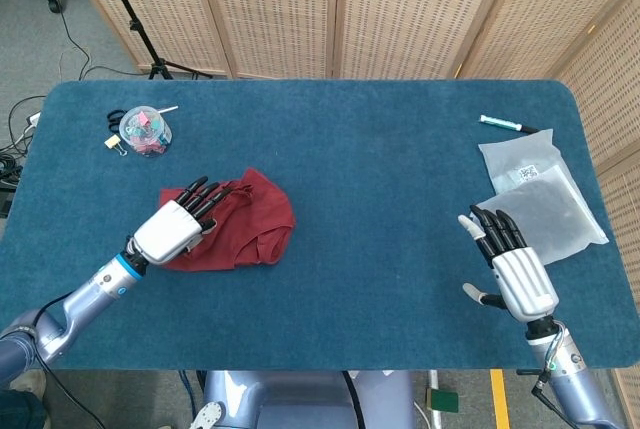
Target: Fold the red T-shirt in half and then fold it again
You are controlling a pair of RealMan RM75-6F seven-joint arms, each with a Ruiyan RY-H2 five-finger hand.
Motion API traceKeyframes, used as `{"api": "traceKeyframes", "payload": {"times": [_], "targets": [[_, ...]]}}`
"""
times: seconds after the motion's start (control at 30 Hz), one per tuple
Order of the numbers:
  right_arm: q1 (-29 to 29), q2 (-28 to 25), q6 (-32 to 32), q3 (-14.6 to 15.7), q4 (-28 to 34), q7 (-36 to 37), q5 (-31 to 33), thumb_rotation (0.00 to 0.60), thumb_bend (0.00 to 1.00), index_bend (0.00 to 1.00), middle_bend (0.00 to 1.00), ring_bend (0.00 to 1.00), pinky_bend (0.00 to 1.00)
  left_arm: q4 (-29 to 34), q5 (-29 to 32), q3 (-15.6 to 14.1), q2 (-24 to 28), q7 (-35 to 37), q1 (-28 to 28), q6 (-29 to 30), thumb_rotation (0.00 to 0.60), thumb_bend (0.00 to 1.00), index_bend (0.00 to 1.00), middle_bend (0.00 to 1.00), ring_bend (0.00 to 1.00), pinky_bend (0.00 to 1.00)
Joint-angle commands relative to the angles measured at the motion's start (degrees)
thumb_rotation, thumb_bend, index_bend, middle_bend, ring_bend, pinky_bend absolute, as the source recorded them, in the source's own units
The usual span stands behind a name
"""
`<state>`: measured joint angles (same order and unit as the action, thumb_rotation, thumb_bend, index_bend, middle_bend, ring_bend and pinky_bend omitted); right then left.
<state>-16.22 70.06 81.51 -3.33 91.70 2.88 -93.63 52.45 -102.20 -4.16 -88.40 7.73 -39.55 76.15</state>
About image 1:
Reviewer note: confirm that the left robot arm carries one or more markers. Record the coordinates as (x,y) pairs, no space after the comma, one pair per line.
(85,294)

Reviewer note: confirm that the blue carpet table cover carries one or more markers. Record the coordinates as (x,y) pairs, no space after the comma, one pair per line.
(350,149)

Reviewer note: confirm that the green white tube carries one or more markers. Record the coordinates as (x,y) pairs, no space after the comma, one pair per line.
(500,122)

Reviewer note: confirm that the translucent bag with QR label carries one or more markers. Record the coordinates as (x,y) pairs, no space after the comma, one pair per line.
(510,159)

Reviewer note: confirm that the clear jar of binder clips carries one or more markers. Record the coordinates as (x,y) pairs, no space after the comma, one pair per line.
(145,136)

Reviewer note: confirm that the black tripod stand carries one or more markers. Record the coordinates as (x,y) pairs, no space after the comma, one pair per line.
(132,26)

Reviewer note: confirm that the translucent bag with dark contents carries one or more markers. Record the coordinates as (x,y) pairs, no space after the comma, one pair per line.
(550,219)

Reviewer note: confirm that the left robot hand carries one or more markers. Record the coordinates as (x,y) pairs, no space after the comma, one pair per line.
(165,234)

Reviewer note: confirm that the white perforated bracket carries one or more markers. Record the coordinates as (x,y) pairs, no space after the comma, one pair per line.
(207,416)

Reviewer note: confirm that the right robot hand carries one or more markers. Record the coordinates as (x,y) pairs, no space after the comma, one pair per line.
(525,284)

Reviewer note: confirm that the red T-shirt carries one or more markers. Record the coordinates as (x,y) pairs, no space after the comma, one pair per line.
(260,229)

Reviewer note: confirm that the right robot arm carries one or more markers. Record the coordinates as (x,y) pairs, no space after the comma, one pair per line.
(575,389)

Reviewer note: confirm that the green block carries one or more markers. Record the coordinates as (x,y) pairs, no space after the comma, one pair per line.
(445,401)

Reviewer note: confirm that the pink binder clip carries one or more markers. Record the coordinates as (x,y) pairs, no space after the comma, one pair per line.
(142,118)

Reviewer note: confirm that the white power strip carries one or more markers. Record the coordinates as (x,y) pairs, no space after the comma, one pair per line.
(33,120)

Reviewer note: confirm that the white pole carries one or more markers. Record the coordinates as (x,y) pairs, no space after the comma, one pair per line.
(434,379)

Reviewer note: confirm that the yellow binder clip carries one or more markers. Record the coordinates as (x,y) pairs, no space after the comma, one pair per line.
(112,141)

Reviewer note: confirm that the wicker screen panel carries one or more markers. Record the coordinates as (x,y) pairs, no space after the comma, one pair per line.
(627,229)
(275,9)
(615,99)
(540,9)
(165,4)
(415,9)

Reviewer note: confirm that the blue grey robot torso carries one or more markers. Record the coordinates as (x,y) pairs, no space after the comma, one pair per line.
(300,399)

